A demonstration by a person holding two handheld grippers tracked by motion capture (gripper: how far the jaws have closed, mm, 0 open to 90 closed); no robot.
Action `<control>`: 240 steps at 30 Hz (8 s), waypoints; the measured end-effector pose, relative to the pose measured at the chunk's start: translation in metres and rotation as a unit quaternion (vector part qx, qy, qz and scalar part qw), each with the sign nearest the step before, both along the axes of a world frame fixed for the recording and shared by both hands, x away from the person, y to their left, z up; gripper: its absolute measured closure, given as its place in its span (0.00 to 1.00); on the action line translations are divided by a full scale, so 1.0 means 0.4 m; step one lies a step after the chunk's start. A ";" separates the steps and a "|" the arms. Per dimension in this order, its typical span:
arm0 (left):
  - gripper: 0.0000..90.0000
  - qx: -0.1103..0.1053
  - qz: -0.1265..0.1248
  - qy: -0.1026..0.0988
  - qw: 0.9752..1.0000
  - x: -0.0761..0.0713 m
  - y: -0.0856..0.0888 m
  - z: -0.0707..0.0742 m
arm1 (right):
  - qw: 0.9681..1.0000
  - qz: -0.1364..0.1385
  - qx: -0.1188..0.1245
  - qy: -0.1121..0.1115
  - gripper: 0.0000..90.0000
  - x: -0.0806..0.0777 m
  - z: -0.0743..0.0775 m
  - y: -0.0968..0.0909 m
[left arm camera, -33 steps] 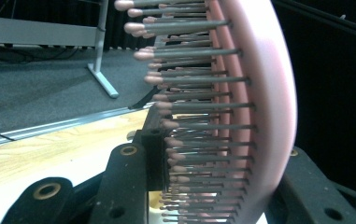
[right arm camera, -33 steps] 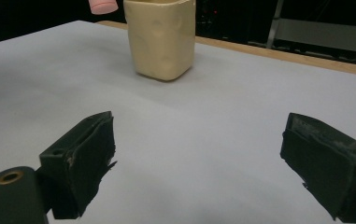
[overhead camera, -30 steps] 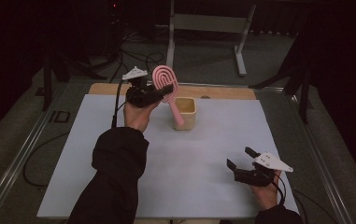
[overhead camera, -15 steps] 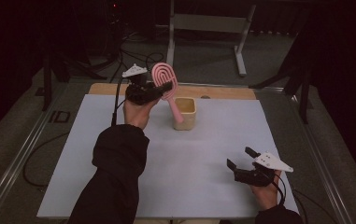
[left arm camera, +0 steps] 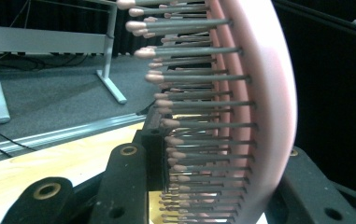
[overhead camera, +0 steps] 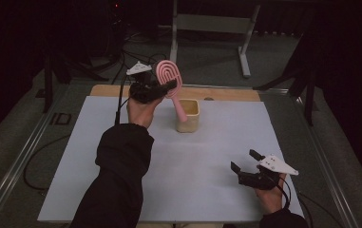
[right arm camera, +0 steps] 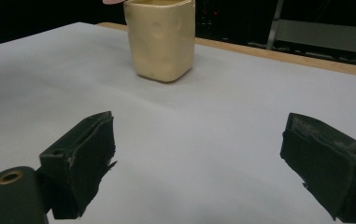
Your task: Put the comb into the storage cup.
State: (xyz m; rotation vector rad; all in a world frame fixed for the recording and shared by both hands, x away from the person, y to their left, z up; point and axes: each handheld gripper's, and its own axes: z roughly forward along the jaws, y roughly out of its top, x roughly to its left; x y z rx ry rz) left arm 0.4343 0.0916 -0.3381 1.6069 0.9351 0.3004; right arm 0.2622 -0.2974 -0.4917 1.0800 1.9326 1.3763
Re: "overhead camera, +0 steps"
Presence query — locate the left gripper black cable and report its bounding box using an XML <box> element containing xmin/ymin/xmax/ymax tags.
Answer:
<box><xmin>114</xmin><ymin>70</ymin><xmax>132</xmax><ymax>126</ymax></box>

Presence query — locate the person's right hand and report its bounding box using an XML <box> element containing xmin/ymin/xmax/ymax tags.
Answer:
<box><xmin>255</xmin><ymin>174</ymin><xmax>289</xmax><ymax>216</ymax></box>

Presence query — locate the pink hairbrush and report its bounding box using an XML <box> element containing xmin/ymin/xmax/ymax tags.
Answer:
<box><xmin>155</xmin><ymin>59</ymin><xmax>189</xmax><ymax>124</ymax></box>

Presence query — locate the black cable bundle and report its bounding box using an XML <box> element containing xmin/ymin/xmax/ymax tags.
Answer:
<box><xmin>111</xmin><ymin>47</ymin><xmax>170</xmax><ymax>85</ymax></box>

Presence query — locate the cream square cup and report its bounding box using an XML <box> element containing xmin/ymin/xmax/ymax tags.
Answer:
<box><xmin>175</xmin><ymin>98</ymin><xmax>200</xmax><ymax>134</ymax></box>

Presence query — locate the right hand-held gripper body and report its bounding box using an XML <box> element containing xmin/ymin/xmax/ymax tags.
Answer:
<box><xmin>238</xmin><ymin>154</ymin><xmax>299</xmax><ymax>191</ymax></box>

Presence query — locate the person's left hand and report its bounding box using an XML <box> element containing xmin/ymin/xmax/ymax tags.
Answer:
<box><xmin>126</xmin><ymin>97</ymin><xmax>164</xmax><ymax>129</ymax></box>

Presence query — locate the black floor cable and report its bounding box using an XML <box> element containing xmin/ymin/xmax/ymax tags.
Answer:
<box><xmin>23</xmin><ymin>134</ymin><xmax>72</xmax><ymax>193</ymax></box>
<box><xmin>296</xmin><ymin>191</ymin><xmax>344</xmax><ymax>228</ymax></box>

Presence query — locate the white table mat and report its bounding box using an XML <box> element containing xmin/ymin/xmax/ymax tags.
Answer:
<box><xmin>37</xmin><ymin>95</ymin><xmax>305</xmax><ymax>223</ymax></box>

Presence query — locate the aluminium floor rail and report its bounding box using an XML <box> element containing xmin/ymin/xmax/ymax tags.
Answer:
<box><xmin>0</xmin><ymin>84</ymin><xmax>72</xmax><ymax>228</ymax></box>
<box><xmin>257</xmin><ymin>88</ymin><xmax>360</xmax><ymax>228</ymax></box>

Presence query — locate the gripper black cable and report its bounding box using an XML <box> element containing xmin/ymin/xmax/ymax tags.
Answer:
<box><xmin>114</xmin><ymin>70</ymin><xmax>132</xmax><ymax>126</ymax></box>
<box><xmin>275</xmin><ymin>175</ymin><xmax>293</xmax><ymax>210</ymax></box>

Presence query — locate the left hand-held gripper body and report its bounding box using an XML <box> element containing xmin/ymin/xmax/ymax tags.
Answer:
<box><xmin>125</xmin><ymin>61</ymin><xmax>167</xmax><ymax>105</ymax></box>

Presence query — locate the black floor bracket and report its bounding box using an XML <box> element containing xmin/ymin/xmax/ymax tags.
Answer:
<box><xmin>49</xmin><ymin>112</ymin><xmax>72</xmax><ymax>125</ymax></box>

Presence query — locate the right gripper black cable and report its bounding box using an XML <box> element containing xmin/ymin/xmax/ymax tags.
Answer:
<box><xmin>275</xmin><ymin>175</ymin><xmax>293</xmax><ymax>210</ymax></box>

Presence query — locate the grey metal stand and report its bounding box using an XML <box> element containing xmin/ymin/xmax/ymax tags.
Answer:
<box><xmin>169</xmin><ymin>0</ymin><xmax>261</xmax><ymax>79</ymax></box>

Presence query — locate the black tripod stand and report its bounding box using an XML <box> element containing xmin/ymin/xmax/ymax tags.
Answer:
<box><xmin>40</xmin><ymin>53</ymin><xmax>110</xmax><ymax>113</ymax></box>
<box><xmin>253</xmin><ymin>28</ymin><xmax>317</xmax><ymax>126</ymax></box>

